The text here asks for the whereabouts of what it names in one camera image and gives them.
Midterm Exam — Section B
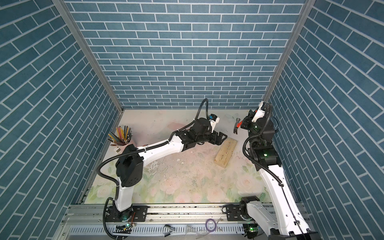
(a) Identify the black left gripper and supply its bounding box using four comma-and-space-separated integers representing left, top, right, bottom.
194, 129, 228, 146

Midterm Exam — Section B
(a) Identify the red-handled claw hammer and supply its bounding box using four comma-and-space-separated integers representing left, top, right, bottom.
233, 118, 243, 135

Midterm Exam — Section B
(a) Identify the wooden block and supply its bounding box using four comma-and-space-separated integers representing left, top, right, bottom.
214, 138, 238, 169

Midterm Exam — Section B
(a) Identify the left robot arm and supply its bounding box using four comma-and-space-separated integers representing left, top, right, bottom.
97, 115, 228, 212

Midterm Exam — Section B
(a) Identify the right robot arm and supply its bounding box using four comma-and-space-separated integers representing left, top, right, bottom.
234, 101, 321, 240

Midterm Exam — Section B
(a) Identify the pink pencil cup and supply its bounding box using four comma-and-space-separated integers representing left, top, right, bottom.
114, 135, 132, 146

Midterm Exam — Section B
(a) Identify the black binder clip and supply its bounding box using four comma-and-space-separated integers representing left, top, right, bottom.
163, 225, 176, 237

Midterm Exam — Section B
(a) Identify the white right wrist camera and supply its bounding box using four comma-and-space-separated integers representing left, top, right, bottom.
252, 101, 268, 123

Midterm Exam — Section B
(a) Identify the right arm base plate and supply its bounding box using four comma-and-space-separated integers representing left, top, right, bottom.
221, 204, 254, 222

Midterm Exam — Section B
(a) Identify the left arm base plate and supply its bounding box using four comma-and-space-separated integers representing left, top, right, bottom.
105, 206, 148, 223

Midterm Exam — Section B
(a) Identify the aluminium mounting rail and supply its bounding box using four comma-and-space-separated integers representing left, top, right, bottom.
52, 203, 316, 240

